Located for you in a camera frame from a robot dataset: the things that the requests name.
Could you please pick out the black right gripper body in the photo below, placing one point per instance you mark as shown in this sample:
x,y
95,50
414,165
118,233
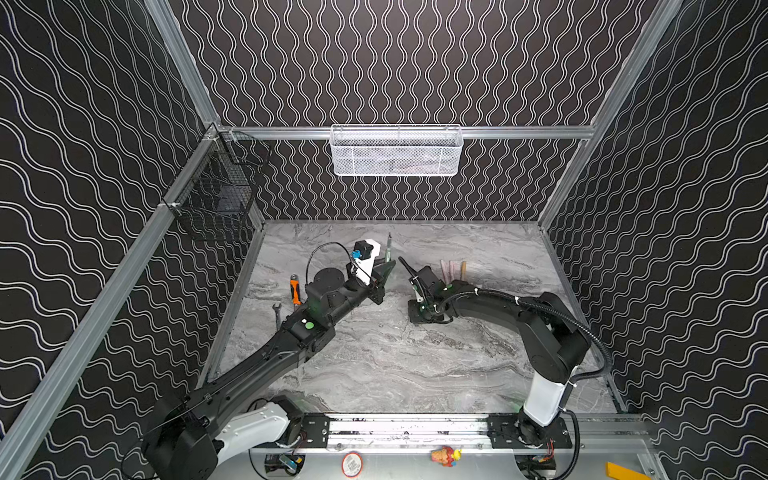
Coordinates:
x,y
425,294

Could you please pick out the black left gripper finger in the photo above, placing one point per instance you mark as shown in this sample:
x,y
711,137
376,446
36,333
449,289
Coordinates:
x,y
376,294
382,271

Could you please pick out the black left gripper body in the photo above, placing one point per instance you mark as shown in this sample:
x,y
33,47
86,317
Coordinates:
x,y
379,279

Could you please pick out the green pen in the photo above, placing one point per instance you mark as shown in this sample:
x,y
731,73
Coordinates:
x,y
388,248

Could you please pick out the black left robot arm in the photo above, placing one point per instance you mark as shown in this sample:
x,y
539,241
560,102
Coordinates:
x,y
330,297

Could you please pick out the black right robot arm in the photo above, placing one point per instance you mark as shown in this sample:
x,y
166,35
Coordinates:
x,y
561,349

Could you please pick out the steel wrench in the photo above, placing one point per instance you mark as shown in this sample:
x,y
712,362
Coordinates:
x,y
277,309

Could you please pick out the small red yellow toy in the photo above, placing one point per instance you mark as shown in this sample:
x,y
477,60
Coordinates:
x,y
446,456

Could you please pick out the yellow block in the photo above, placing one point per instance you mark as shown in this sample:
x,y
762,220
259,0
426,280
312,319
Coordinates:
x,y
617,472

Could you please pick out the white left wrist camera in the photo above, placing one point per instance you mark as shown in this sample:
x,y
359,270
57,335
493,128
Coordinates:
x,y
364,255

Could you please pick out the orange handled screwdriver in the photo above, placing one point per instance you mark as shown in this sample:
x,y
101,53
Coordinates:
x,y
295,289

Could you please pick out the white wire mesh basket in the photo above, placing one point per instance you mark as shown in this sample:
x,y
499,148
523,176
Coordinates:
x,y
389,150

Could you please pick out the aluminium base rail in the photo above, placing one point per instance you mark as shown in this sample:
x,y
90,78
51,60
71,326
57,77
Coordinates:
x,y
408,429

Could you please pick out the black wire mesh basket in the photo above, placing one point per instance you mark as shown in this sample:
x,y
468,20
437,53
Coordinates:
x,y
219,202

